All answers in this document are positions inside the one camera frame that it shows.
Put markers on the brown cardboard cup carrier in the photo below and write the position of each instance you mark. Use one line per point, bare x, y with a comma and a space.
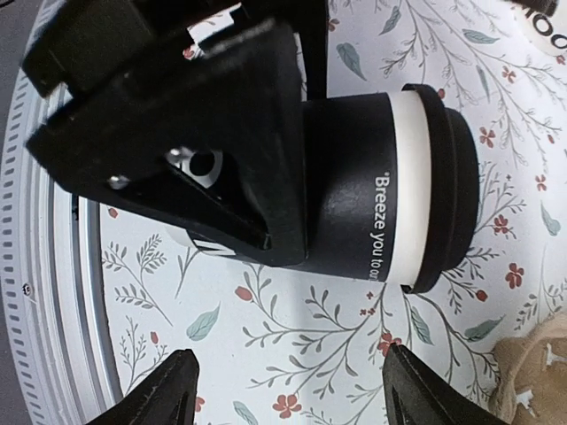
532, 388

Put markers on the black and white paper cup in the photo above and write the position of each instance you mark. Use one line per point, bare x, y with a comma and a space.
369, 187

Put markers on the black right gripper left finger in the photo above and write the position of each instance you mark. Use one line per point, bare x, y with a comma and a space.
166, 396

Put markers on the white cup holding straws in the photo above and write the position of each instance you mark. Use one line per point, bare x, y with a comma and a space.
543, 23

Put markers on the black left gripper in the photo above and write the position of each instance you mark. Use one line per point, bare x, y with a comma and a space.
213, 145

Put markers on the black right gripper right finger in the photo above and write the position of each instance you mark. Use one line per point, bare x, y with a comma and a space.
415, 394

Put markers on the aluminium table front rail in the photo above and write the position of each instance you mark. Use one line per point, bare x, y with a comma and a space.
52, 280

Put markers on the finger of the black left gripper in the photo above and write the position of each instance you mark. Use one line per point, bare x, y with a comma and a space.
313, 34

